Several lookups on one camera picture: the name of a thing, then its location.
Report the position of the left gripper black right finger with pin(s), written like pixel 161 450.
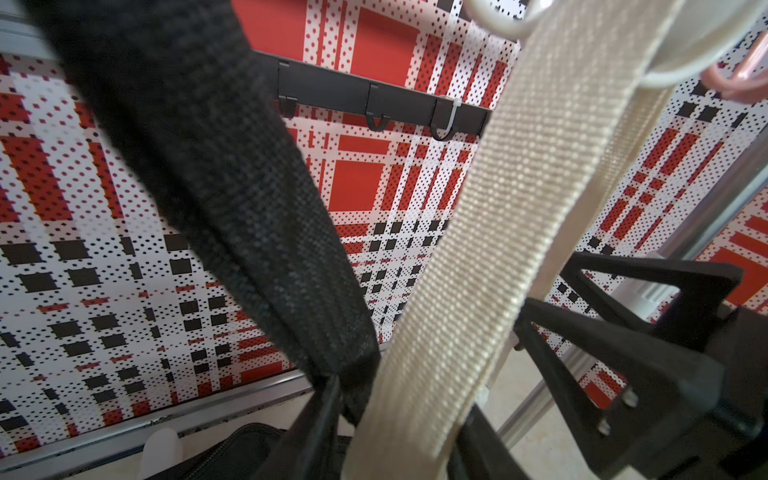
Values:
pixel 677 301

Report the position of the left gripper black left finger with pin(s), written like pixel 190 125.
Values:
pixel 629 400

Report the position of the cream sling bag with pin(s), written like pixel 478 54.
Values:
pixel 569 115

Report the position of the black sling bag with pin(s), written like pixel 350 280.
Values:
pixel 180 94

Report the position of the pink plastic hook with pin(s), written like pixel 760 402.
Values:
pixel 745 86

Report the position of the white plastic hook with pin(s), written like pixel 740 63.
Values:
pixel 692 39

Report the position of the black wall hook rail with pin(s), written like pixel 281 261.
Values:
pixel 294 83

